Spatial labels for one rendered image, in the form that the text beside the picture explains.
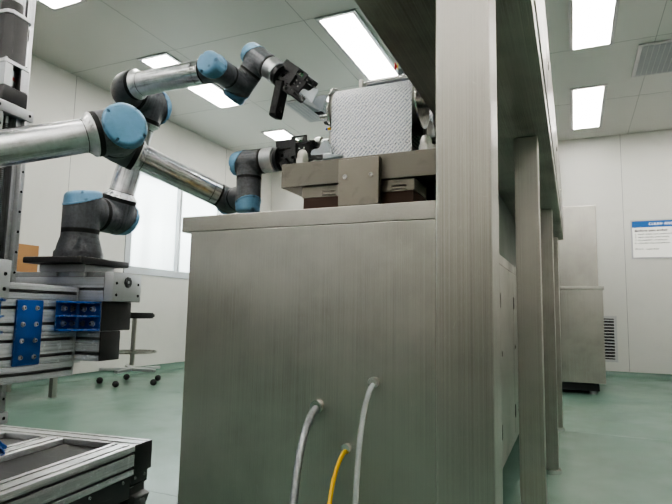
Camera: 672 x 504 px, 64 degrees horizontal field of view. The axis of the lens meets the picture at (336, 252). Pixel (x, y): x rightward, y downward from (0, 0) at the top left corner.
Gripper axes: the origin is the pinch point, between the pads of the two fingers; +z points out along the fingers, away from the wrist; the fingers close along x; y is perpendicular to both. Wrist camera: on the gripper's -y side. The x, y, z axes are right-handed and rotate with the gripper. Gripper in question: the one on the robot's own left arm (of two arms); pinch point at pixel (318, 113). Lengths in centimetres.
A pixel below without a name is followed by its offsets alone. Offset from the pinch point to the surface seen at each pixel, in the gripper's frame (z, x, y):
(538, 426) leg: 101, 9, -28
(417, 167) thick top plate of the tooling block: 45, -24, 3
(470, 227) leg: 77, -81, -1
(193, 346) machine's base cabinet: 30, -30, -64
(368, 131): 19.4, -4.4, 4.2
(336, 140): 13.0, -4.4, -3.1
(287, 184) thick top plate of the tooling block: 20.5, -24.1, -18.7
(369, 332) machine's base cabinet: 62, -30, -30
